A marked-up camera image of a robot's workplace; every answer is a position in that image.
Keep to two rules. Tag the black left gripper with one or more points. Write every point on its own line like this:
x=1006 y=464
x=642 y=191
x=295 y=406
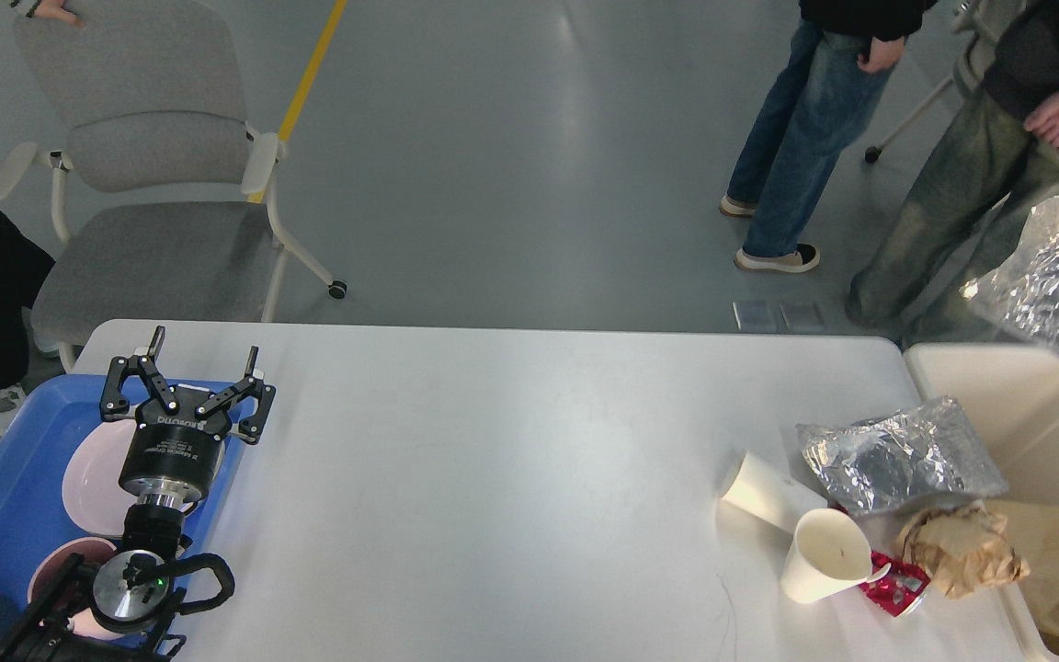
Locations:
x=171 y=455

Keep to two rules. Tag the pink plate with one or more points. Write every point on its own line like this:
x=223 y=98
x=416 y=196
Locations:
x=93 y=490

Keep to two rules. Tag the pink mug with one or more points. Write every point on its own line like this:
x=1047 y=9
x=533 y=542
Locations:
x=82 y=621

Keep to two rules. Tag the brown paper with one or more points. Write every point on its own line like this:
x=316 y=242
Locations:
x=962 y=549

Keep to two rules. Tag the brown paper bag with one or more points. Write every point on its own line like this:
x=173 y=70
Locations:
x=1033 y=531

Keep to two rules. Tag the red item under arm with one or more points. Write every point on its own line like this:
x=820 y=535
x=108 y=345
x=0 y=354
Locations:
x=896 y=587

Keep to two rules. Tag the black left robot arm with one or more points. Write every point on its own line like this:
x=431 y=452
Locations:
x=123 y=609

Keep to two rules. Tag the blue plastic tray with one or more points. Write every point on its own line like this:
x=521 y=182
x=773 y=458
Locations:
x=34 y=453

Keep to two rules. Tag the grey office chair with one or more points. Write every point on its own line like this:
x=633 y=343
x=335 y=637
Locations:
x=150 y=94

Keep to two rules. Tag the white paper sheet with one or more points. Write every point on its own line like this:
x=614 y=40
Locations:
x=768 y=493

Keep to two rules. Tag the white paper cup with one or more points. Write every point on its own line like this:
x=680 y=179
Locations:
x=828 y=553

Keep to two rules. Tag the person in blue jeans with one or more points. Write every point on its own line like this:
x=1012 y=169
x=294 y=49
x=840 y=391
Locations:
x=842 y=55

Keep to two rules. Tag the beige plastic bin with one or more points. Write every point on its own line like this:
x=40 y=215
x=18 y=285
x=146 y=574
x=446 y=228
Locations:
x=1010 y=392

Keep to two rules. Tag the white office chair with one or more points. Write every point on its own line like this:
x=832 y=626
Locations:
x=970 y=18

